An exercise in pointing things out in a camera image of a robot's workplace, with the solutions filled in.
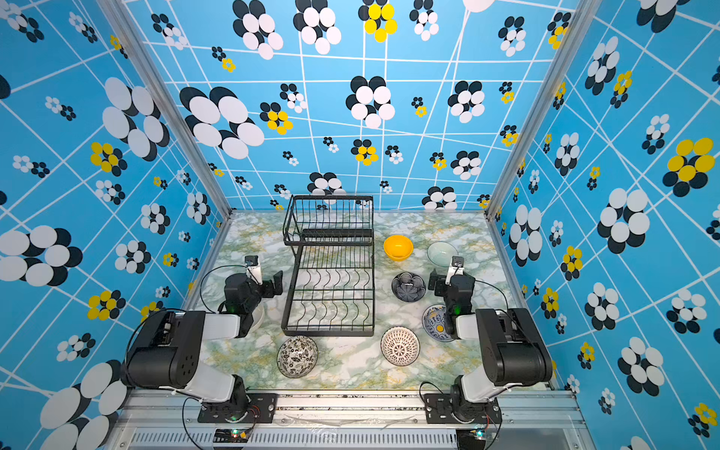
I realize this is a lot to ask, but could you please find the plain white bowl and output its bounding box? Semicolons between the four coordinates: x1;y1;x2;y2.
249;305;266;333

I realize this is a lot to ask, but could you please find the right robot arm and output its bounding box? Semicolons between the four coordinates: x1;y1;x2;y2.
429;267;553;424

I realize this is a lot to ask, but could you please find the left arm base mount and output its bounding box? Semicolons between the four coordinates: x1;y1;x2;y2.
198;393;279;425

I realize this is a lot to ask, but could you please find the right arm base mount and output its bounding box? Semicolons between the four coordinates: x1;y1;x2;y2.
421;393;503;425

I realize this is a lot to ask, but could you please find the white red lattice bowl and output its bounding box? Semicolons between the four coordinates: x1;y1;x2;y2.
381;326;420;367

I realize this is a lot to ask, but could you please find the black floral pink bowl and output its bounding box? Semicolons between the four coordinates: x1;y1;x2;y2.
277;336;319;379

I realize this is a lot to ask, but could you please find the blue yellow floral bowl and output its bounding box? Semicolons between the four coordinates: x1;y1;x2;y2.
422;304;454;342

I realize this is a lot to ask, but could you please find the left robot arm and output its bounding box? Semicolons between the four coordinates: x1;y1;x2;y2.
122;268;283;424

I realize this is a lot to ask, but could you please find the dark blue patterned bowl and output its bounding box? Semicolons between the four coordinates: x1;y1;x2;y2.
391;272;427;303

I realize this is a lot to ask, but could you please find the black two-tier dish rack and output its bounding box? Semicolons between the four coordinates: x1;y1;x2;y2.
281;195;376;338

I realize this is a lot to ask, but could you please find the pale green glass bowl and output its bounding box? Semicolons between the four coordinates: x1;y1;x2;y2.
427;241;459;268

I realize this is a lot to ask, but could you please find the aluminium front rail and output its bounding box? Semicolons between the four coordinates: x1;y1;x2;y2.
106;389;596;449

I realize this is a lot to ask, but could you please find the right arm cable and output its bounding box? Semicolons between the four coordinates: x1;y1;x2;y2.
473;278;511;311

